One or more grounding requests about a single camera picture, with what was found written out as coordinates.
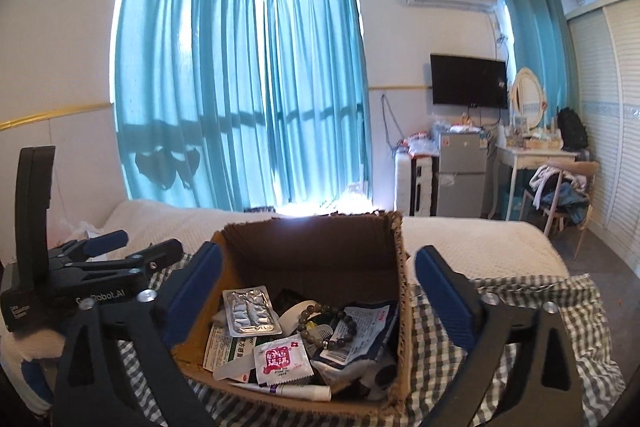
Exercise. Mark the narrow teal curtain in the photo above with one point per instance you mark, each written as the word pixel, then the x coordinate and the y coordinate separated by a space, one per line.
pixel 535 47

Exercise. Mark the white vanity desk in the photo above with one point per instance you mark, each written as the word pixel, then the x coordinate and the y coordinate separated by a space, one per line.
pixel 520 157

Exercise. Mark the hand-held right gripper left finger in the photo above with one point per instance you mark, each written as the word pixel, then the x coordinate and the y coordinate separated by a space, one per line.
pixel 195 292

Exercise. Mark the silver blister pack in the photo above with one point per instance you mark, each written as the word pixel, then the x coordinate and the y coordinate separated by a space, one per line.
pixel 250 309

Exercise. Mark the pile of plastic bags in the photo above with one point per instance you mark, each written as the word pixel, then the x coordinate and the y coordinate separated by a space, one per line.
pixel 425 139

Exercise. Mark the white tube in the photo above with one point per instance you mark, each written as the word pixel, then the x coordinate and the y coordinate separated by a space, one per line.
pixel 300 391

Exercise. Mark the person's left hand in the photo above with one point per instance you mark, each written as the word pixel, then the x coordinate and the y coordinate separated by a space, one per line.
pixel 30 352

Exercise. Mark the dark patterned bag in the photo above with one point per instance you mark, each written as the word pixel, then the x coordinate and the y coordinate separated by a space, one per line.
pixel 259 209

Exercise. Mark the oval white vanity mirror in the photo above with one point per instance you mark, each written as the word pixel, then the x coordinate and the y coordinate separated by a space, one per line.
pixel 527 97

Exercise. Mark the black backpack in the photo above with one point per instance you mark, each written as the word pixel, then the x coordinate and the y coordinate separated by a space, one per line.
pixel 572 129

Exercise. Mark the white black suitcase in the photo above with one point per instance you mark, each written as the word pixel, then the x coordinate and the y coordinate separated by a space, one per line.
pixel 412 187

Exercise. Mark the black wall television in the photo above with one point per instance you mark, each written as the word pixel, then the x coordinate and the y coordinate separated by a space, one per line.
pixel 467 81

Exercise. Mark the pink white sachet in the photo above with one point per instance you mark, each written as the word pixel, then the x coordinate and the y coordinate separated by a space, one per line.
pixel 280 357

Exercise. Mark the silver small fridge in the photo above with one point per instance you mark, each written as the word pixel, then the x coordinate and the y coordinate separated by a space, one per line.
pixel 462 177

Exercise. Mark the grey white checkered blanket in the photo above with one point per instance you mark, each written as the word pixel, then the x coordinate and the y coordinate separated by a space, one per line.
pixel 590 332

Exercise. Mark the wooden chair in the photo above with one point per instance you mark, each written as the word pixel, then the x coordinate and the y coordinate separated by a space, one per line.
pixel 585 172

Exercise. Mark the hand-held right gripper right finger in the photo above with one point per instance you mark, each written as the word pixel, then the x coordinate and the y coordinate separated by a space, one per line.
pixel 445 297

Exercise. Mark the wide teal window curtain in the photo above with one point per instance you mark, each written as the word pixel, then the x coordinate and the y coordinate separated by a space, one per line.
pixel 190 57

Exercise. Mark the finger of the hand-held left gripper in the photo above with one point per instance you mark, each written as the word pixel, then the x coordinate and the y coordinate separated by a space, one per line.
pixel 155 254
pixel 110 238

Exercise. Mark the small grey comb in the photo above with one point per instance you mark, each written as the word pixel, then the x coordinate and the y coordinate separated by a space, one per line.
pixel 324 333

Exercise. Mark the brown cardboard box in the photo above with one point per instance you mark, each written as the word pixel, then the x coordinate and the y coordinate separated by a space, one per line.
pixel 310 252

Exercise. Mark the white louvered wardrobe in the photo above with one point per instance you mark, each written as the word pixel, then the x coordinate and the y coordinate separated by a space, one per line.
pixel 610 132

